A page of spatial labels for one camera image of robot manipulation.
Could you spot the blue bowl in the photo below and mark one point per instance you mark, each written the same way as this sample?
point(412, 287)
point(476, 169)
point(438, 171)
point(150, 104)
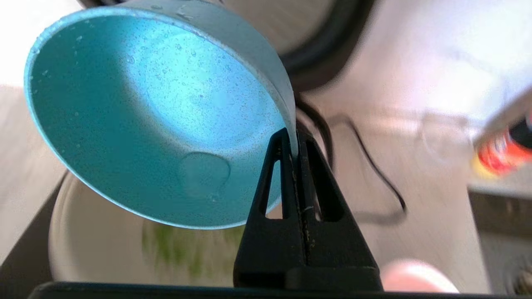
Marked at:
point(145, 124)

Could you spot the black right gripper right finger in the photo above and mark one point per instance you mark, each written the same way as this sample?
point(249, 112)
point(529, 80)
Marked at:
point(336, 249)

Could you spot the beige inner pot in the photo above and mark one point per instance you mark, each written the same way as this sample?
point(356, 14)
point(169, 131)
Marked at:
point(95, 249)

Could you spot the clear plastic cup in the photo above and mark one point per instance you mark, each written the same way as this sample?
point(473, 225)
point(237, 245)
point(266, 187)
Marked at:
point(447, 139)

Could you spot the dark grey rice cooker lid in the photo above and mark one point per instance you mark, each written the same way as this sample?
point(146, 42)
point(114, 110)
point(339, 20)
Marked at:
point(332, 62)

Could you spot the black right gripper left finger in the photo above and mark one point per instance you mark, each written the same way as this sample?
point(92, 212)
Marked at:
point(266, 249)

